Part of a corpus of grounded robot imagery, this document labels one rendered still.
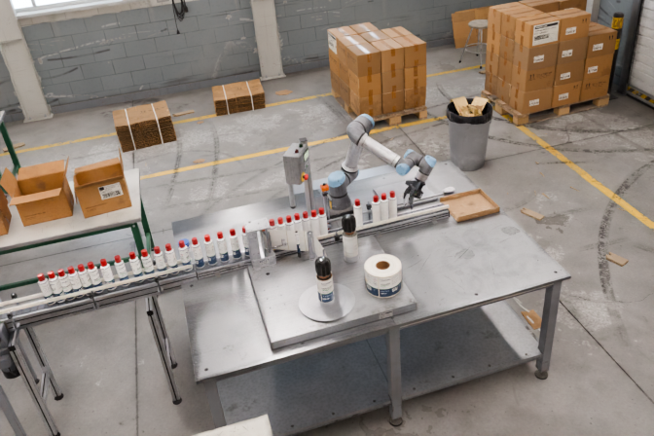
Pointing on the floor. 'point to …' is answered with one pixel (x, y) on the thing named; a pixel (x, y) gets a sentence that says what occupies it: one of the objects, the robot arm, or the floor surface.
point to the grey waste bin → (468, 144)
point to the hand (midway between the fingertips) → (404, 203)
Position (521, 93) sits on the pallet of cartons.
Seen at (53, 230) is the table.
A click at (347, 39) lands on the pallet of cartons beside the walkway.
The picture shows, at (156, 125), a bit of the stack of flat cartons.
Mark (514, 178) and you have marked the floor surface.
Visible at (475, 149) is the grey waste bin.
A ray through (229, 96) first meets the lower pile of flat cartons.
